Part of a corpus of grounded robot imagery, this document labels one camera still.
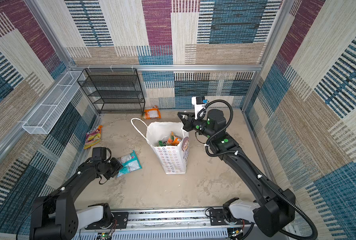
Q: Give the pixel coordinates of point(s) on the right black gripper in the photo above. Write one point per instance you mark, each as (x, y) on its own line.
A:
(188, 124)

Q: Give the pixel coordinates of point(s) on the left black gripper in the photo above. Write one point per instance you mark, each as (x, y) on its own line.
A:
(117, 166)

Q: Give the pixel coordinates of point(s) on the teal mint candy bag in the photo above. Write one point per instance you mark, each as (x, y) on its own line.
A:
(130, 164)

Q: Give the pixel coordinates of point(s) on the white paper bag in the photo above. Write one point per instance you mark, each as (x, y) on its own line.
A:
(174, 159)

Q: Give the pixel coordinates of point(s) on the orange candy bag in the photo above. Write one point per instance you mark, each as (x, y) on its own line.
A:
(93, 137)
(151, 113)
(173, 140)

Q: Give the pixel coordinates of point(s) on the orange candy bag front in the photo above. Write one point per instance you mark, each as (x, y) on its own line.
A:
(173, 140)

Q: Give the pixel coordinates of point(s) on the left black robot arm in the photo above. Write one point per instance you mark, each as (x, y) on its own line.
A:
(54, 217)

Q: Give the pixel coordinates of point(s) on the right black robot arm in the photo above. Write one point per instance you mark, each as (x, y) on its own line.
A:
(276, 207)

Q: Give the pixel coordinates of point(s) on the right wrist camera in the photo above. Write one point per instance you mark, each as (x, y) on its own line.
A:
(200, 105)

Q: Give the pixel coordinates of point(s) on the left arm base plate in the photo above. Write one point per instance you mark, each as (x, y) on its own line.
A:
(116, 220)

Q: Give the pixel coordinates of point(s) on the black wire shelf rack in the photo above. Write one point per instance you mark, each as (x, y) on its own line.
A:
(113, 91)

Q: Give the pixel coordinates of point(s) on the aluminium mounting rail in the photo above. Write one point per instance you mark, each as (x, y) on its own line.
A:
(172, 224)

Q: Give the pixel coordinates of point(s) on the white wire wall basket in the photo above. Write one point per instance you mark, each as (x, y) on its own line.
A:
(45, 116)

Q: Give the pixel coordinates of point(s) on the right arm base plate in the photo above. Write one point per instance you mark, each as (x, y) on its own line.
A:
(219, 217)

